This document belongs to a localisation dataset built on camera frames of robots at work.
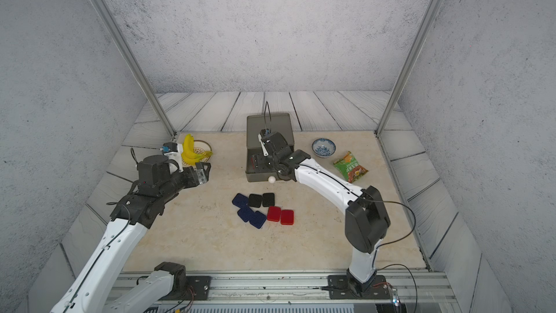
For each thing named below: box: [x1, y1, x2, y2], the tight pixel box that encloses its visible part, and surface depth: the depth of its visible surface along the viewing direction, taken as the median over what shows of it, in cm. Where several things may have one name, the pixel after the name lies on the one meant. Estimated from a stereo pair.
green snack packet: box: [333, 150, 369, 184], surface depth 103 cm
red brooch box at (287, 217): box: [280, 209, 294, 226], surface depth 91 cm
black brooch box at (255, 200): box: [248, 193, 263, 208], surface depth 96 cm
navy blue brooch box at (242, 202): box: [231, 192, 254, 214], surface depth 95 cm
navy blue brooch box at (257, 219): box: [249, 210, 267, 229], surface depth 92 cm
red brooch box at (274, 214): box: [267, 205, 281, 223], surface depth 93 cm
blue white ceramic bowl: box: [311, 137, 337, 158], surface depth 113 cm
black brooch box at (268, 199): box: [262, 192, 276, 208], surface depth 96 cm
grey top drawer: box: [245, 147, 281, 182], surface depth 76 cm
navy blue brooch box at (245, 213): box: [237, 205, 255, 223], surface depth 93 cm
